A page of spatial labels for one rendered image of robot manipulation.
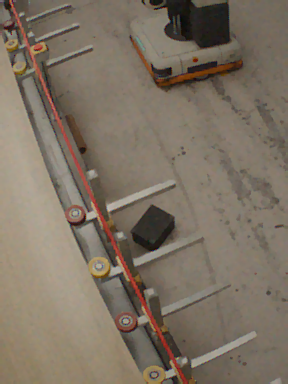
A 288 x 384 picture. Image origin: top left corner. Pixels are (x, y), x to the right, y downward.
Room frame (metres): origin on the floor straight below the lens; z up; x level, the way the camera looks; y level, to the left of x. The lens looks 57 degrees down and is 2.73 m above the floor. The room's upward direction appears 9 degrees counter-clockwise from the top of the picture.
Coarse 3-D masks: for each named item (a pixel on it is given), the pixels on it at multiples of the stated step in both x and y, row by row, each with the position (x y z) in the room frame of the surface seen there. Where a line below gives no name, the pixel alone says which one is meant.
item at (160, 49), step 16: (160, 16) 3.12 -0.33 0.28; (144, 32) 2.94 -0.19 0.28; (160, 32) 2.91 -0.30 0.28; (144, 48) 2.78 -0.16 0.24; (160, 48) 2.72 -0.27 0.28; (176, 48) 2.70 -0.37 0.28; (192, 48) 2.68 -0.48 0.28; (208, 48) 2.67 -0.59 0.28; (224, 48) 2.66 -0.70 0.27; (240, 48) 2.68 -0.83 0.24; (160, 64) 2.56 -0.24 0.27; (176, 64) 2.57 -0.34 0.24; (192, 64) 2.59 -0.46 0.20; (208, 64) 2.61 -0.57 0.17; (224, 64) 2.65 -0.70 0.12; (240, 64) 2.66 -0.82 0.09; (160, 80) 2.55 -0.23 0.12; (176, 80) 2.56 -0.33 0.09
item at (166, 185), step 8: (160, 184) 1.25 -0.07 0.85; (168, 184) 1.25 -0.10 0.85; (144, 192) 1.23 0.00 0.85; (152, 192) 1.22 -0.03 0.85; (160, 192) 1.23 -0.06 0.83; (120, 200) 1.21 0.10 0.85; (128, 200) 1.20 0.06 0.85; (136, 200) 1.20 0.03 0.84; (144, 200) 1.21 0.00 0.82; (112, 208) 1.18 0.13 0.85; (120, 208) 1.18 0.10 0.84; (88, 216) 1.16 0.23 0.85
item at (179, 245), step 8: (200, 232) 1.03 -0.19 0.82; (184, 240) 1.00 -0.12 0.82; (192, 240) 1.00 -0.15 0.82; (200, 240) 1.00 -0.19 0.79; (160, 248) 0.99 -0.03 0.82; (168, 248) 0.98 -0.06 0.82; (176, 248) 0.98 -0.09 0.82; (184, 248) 0.98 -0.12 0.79; (144, 256) 0.96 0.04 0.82; (152, 256) 0.96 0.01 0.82; (160, 256) 0.96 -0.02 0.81; (136, 264) 0.93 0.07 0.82; (144, 264) 0.94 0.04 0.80; (112, 272) 0.92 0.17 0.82; (120, 272) 0.91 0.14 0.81; (104, 280) 0.89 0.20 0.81
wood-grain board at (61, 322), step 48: (0, 48) 2.34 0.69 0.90; (0, 96) 1.91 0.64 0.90; (0, 144) 1.58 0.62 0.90; (0, 192) 1.31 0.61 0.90; (48, 192) 1.27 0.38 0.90; (0, 240) 1.08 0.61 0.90; (48, 240) 1.05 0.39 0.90; (0, 288) 0.86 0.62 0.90; (48, 288) 0.84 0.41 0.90; (96, 288) 0.82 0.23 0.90; (0, 336) 0.64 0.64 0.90; (48, 336) 0.63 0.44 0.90; (96, 336) 0.62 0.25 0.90
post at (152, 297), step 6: (150, 288) 0.67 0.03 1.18; (150, 294) 0.65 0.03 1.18; (156, 294) 0.65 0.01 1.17; (150, 300) 0.64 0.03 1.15; (156, 300) 0.64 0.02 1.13; (150, 306) 0.63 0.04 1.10; (156, 306) 0.64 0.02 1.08; (156, 312) 0.64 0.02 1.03; (156, 318) 0.64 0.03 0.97; (162, 318) 0.64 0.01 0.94; (162, 324) 0.64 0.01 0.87
